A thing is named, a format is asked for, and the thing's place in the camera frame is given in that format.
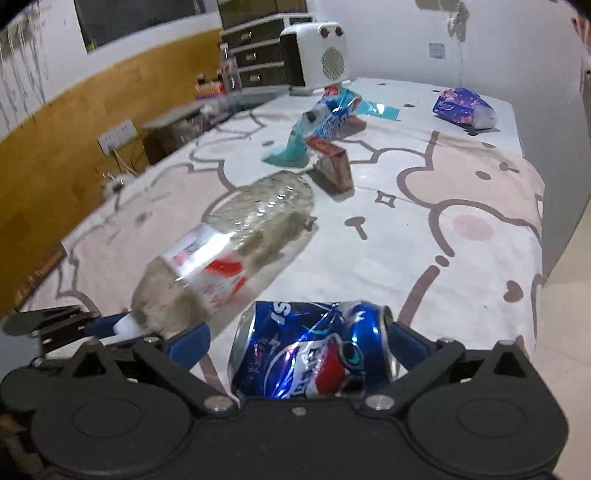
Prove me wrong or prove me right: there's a dark drawer cabinet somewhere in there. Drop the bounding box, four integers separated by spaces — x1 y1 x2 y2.
221 13 314 88

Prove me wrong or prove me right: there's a white space heater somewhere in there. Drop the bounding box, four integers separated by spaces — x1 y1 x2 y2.
280 22 349 95

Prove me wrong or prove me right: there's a teal plastic bag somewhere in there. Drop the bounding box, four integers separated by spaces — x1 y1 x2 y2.
356 100 400 121

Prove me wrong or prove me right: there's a clear plastic bottle red label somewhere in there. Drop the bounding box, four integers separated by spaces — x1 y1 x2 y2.
131 170 315 337

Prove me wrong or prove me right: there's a crushed blue Pepsi can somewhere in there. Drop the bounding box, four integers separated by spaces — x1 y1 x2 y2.
228 300 394 400

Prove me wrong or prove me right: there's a white wall power socket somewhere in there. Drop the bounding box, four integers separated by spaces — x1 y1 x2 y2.
97 119 137 156

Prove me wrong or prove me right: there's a purple tissue pack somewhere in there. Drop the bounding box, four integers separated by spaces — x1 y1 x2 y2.
432 88 498 130

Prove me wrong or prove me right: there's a small water bottle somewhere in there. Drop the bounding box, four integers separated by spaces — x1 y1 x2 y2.
219 43 242 93

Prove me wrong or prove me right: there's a blue white snack wrapper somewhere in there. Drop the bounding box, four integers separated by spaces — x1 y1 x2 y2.
263 86 363 168

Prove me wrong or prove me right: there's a pink cartoon tablecloth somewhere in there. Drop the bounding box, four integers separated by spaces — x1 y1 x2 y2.
25 90 544 388

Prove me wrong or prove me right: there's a red cigarette box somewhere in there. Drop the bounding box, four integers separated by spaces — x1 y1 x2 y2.
305 136 353 194

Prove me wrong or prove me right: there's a glass fish tank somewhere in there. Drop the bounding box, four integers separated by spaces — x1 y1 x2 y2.
217 0 308 29

